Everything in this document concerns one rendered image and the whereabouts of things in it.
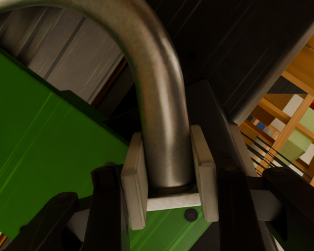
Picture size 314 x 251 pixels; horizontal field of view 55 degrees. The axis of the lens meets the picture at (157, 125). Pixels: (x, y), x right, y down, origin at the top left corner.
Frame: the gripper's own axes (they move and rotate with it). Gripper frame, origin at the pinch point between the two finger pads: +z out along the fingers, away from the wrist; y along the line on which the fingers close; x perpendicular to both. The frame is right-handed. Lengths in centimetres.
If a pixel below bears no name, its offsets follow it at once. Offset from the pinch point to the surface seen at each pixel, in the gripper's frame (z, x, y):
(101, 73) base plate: 59, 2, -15
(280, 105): 325, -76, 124
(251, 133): 285, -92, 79
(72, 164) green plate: 3.9, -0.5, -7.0
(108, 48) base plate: 55, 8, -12
